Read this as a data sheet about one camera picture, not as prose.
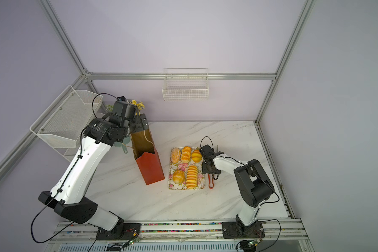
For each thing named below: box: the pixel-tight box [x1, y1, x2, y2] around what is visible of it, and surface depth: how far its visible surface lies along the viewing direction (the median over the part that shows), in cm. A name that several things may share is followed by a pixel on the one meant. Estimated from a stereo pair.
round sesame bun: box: [171, 147, 182, 164], surface depth 98 cm
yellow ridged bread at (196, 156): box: [191, 149, 203, 164], surface depth 100 cm
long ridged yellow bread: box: [185, 164, 198, 189], surface depth 90 cm
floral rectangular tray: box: [168, 147, 205, 191], surface depth 92 cm
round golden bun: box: [172, 169, 186, 185], surface depth 90 cm
